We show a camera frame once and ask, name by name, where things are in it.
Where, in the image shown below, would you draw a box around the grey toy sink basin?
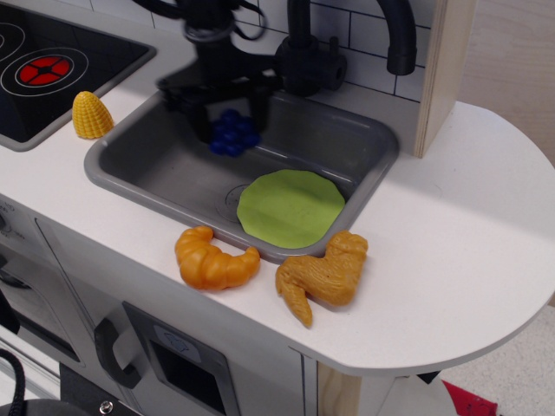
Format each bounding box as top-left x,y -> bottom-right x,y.
84,92 -> 399,263

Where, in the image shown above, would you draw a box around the orange toy croissant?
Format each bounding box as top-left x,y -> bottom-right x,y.
174,226 -> 261,290

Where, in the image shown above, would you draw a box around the black toy stovetop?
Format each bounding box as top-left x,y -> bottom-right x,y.
1,3 -> 156,152

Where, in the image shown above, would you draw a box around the toy fried chicken wing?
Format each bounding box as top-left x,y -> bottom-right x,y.
275,231 -> 369,328

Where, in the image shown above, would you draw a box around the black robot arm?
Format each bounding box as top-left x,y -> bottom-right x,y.
137,1 -> 283,143

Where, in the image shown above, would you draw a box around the wooden side panel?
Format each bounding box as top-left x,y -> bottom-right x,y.
414,0 -> 477,158

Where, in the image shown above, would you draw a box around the yellow toy corn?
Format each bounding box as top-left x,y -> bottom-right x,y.
72,91 -> 114,140

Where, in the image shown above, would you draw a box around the black oven door handle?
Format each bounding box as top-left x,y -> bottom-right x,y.
94,318 -> 141,389

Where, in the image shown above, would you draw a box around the black braided cable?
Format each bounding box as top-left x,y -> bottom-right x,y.
0,348 -> 28,416

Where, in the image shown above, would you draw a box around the black toy faucet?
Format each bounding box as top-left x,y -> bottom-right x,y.
276,1 -> 417,97

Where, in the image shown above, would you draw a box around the green toy plate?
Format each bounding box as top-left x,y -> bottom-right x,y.
237,169 -> 345,249

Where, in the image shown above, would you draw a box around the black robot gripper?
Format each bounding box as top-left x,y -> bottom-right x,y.
157,25 -> 284,143

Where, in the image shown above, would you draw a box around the red cloth on floor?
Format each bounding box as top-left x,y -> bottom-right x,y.
443,381 -> 498,416

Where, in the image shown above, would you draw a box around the blue toy blueberries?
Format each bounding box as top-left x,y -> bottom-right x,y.
209,108 -> 261,157

